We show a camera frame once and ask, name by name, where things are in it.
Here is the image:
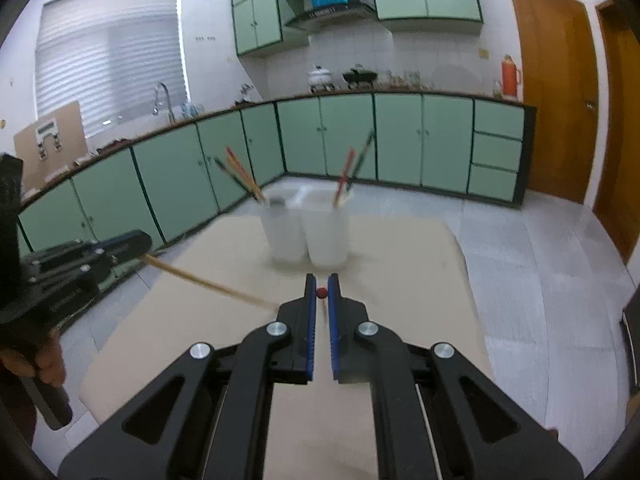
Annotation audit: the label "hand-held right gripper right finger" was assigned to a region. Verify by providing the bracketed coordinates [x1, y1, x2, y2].
[327, 271, 584, 480]

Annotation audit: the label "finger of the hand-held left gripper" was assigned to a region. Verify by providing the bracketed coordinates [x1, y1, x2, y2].
[27, 229, 154, 292]
[22, 238, 128, 267]

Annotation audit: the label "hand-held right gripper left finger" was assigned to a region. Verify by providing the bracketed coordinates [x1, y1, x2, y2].
[57, 272, 318, 480]

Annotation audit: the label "plain bamboo chopstick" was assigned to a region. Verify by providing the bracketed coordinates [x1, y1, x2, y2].
[143, 255, 281, 309]

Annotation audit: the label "white plastic double utensil holder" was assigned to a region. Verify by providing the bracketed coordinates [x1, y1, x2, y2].
[260, 186, 352, 268]

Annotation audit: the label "bundle of wooden chopsticks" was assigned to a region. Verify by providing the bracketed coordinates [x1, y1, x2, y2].
[213, 156, 263, 203]

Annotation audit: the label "black chopstick silver band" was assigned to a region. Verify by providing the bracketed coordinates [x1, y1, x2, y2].
[347, 129, 377, 194]

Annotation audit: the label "person's left hand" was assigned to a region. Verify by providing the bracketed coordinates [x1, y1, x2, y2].
[0, 331, 69, 390]

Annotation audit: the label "brown cardboard box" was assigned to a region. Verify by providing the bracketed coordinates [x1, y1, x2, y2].
[12, 100, 89, 192]

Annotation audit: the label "chrome kitchen faucet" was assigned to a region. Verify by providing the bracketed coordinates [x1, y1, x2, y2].
[152, 82, 176, 124]

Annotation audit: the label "white window blinds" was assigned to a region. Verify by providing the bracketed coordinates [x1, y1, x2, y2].
[34, 0, 189, 139]

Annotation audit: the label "green lower kitchen cabinets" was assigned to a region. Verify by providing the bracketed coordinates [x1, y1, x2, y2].
[17, 90, 539, 282]

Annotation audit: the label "white lidded cooking pot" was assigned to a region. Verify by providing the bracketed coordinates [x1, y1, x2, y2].
[307, 63, 334, 92]

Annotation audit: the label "black wok with lid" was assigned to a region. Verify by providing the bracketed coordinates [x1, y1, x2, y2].
[342, 64, 379, 90]

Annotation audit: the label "black object at edge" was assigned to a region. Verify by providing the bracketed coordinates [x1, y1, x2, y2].
[619, 289, 640, 387]

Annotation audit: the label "black range hood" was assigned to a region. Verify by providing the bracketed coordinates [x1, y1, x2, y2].
[283, 2, 377, 34]

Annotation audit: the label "orange thermos flask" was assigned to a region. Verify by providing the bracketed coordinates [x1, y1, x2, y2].
[501, 53, 524, 100]

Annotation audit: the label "brown wooden door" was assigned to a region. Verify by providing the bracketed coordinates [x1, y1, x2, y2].
[592, 0, 640, 267]
[505, 0, 599, 207]

